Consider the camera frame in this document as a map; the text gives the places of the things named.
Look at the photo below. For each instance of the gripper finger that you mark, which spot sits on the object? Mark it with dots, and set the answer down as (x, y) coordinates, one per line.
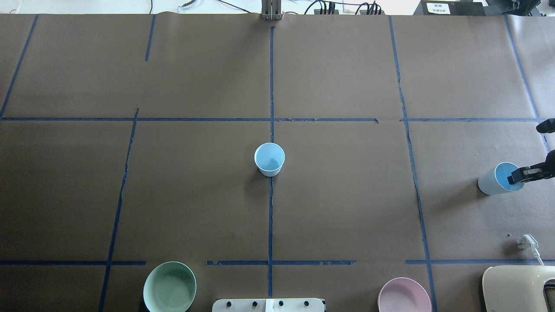
(543, 170)

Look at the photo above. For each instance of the blue cup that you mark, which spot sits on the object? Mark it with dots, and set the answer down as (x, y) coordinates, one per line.
(269, 158)
(495, 181)

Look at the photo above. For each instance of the white power plug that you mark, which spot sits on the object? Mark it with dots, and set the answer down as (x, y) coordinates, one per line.
(528, 242)

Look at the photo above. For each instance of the cream toaster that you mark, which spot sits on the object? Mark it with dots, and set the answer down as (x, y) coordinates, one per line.
(519, 288)

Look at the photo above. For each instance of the pink bowl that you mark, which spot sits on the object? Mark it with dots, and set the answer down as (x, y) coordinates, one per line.
(403, 295)

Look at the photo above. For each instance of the black labelled box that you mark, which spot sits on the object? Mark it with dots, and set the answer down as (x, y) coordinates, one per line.
(449, 7)

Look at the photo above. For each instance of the black power strip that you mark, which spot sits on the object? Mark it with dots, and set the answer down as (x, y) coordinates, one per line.
(369, 9)
(325, 8)

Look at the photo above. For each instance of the green bowl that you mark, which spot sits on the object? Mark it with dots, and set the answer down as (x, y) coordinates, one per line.
(170, 287)

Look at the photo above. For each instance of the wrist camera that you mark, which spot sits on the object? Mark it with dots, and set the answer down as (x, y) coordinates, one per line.
(547, 126)

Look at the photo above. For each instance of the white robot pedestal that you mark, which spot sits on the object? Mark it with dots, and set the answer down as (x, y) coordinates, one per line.
(270, 305)

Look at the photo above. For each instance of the aluminium frame post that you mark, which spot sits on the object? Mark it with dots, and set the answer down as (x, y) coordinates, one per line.
(271, 10)

